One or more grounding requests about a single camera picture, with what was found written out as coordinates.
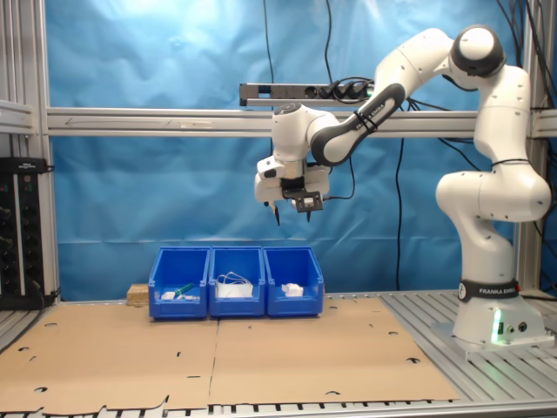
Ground blue bin holding cotton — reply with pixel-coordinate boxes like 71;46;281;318
262;246;325;319

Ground white face mask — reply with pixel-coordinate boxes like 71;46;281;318
215;272;255;300

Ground silver power strip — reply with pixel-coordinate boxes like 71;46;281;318
238;78;376;108

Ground blue bin holding masks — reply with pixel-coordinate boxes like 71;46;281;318
208;246;267;320

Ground horizontal aluminium beam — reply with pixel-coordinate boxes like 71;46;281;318
45;105;557;139

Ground blue bin holding syringe packets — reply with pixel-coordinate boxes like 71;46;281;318
148;246;211;321

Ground brown cardboard sheet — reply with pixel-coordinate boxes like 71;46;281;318
0;302;220;416
207;296;462;407

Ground black power strip rack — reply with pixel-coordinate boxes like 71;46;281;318
0;157;56;311

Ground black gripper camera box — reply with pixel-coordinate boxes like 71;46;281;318
280;178;327;214

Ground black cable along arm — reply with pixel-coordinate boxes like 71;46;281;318
324;154;357;201

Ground long black hanging cable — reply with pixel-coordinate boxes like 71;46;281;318
393;138;406;292

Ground thin black hanging cable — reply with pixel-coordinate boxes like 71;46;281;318
325;0;334;84
262;0;276;84

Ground black rack cable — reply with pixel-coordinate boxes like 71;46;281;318
29;278;61;313

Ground aluminium frame post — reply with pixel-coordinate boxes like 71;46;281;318
0;0;61;302
514;0;557;293

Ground short aluminium rail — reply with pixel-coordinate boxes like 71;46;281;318
0;98;37;135

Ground black cable bundle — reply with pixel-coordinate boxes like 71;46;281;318
494;0;557;112

